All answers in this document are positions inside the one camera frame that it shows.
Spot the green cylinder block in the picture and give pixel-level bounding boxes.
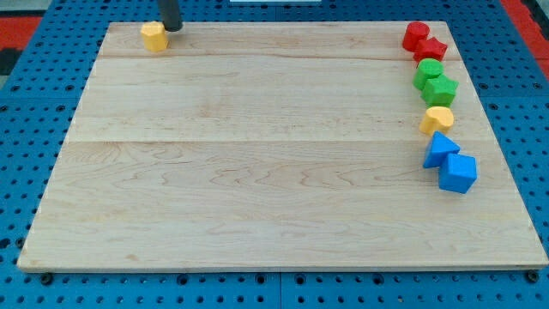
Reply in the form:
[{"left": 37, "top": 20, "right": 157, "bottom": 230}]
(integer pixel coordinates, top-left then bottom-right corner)
[{"left": 413, "top": 58, "right": 443, "bottom": 90}]

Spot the blue triangle block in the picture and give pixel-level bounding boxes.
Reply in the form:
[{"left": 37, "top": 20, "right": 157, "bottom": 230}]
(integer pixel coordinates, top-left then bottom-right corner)
[{"left": 423, "top": 131, "right": 461, "bottom": 168}]

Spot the red cylinder block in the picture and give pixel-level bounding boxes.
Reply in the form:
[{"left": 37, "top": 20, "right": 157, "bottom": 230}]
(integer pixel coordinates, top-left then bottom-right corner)
[{"left": 401, "top": 21, "right": 431, "bottom": 52}]

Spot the light wooden board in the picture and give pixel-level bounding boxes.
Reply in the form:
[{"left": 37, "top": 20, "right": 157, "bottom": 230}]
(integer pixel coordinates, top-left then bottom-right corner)
[{"left": 17, "top": 21, "right": 548, "bottom": 273}]

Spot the red star block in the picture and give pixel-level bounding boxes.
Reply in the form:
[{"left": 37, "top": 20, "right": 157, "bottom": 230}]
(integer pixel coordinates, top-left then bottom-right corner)
[{"left": 413, "top": 37, "right": 448, "bottom": 63}]

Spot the blue cube block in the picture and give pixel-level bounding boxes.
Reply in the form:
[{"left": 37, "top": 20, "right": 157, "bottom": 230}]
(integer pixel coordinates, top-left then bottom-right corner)
[{"left": 438, "top": 154, "right": 477, "bottom": 194}]

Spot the yellow hexagon block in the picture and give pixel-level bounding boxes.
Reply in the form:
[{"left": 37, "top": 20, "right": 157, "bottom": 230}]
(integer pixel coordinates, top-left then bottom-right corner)
[{"left": 140, "top": 21, "right": 169, "bottom": 52}]

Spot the green star block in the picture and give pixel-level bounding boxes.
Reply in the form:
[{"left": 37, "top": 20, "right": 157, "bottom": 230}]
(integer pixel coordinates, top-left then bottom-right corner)
[{"left": 421, "top": 75, "right": 459, "bottom": 108}]

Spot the yellow heart block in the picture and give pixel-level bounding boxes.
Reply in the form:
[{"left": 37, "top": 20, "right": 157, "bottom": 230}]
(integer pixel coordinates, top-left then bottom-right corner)
[{"left": 419, "top": 106, "right": 455, "bottom": 136}]

